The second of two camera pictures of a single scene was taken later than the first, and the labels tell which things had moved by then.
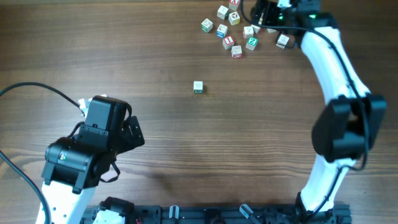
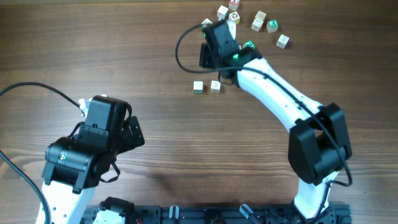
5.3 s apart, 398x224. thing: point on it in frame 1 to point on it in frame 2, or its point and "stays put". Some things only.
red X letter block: (233, 5) stays put
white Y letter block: (248, 31) to (215, 86)
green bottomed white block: (198, 86) stays put
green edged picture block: (207, 25) stays put
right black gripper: (269, 10) to (205, 60)
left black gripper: (131, 137) stays put
